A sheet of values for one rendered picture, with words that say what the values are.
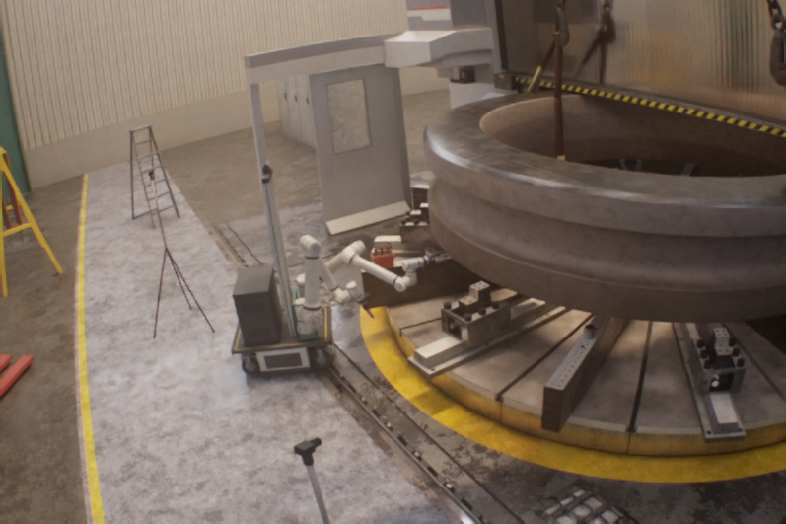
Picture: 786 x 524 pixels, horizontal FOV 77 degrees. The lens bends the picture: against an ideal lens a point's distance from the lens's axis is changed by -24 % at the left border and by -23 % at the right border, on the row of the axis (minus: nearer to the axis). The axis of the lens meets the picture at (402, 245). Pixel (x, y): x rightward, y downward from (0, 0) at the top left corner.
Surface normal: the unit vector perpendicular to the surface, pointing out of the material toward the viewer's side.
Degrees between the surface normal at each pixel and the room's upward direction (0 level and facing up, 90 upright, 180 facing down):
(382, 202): 90
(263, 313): 90
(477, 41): 90
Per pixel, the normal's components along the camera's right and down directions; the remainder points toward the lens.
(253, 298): 0.11, 0.37
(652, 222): -0.43, 0.38
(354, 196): 0.48, 0.29
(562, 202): -0.65, 0.34
